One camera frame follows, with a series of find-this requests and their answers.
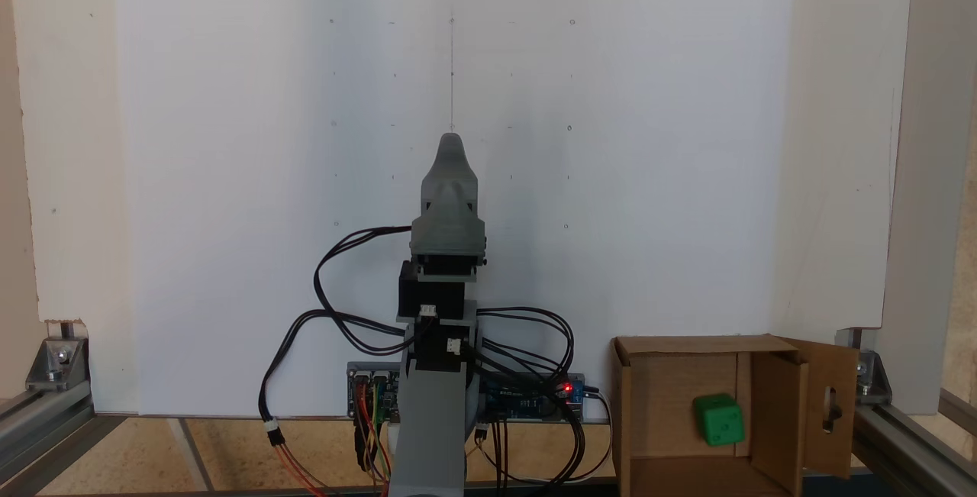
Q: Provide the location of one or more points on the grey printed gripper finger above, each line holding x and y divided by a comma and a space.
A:
450, 176

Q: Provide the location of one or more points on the blue circuit board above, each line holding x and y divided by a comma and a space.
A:
527, 401

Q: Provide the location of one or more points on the green dice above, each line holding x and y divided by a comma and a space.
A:
719, 421

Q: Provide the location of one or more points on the small circuit board with jumpers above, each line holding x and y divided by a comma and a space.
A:
365, 390

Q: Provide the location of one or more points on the grey printed Koch robot arm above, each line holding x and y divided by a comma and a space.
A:
431, 421

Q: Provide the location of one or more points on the metal corner bracket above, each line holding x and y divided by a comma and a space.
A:
57, 359
866, 375

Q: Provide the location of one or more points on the white paper sheet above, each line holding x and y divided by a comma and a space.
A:
229, 100

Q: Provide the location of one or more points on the brown cardboard box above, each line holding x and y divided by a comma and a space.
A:
672, 436

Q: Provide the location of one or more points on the grey aluminium frame rail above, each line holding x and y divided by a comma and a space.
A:
908, 443
46, 428

